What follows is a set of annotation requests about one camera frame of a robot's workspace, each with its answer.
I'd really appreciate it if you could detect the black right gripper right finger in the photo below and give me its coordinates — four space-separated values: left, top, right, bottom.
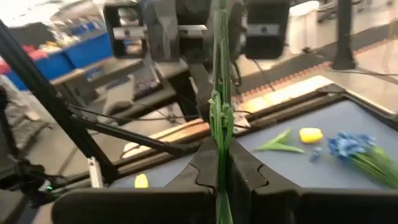
228 138 398 224

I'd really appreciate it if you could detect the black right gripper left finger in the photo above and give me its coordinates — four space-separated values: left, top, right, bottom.
52 136 219 224

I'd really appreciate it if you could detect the yellow tulip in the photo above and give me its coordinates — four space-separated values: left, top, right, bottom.
253 126 324 155
134 173 150 190

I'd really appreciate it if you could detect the blue flower bunch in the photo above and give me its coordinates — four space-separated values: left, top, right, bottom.
326 131 398 190

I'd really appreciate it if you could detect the white flower bunch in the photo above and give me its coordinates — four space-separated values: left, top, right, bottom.
207 0 236 224

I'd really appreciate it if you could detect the blue-grey table mat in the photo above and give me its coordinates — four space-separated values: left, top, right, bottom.
108 99 398 191

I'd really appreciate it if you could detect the small loose blue flower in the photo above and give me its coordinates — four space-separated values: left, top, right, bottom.
308 146 323 164

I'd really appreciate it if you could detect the grey desk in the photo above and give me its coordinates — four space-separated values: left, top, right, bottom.
49 57 187 125

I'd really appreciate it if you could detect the blue storage bin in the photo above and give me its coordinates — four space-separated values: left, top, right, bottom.
5 51 76 91
63 30 113 69

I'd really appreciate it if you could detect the black pole stand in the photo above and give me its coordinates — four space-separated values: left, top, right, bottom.
330 0 358 71

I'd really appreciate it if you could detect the white bin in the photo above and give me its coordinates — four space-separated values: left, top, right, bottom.
287 0 321 55

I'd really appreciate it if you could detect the black box with grey band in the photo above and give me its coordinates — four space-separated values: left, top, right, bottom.
244 0 292 60

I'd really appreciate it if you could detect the black table frame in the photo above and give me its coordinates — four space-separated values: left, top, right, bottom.
0 18 398 190

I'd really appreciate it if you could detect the black shelf frame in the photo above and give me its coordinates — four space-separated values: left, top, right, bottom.
103 2 149 60

